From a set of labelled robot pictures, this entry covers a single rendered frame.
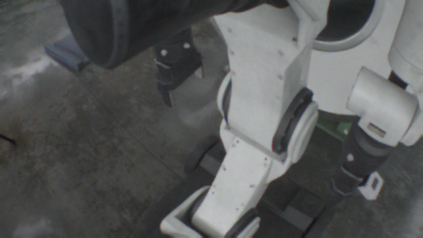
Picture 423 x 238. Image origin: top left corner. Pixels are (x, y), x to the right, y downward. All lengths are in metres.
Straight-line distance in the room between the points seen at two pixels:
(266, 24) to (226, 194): 0.43
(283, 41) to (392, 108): 0.18
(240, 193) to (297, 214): 0.31
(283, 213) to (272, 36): 0.66
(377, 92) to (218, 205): 0.49
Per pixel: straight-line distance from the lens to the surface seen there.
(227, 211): 0.70
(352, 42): 1.00
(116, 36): 0.17
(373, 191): 0.52
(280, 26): 0.39
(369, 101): 0.35
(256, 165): 0.63
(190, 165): 1.04
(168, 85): 0.63
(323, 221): 0.94
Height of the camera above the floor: 1.00
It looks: 43 degrees down
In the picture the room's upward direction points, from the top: 1 degrees clockwise
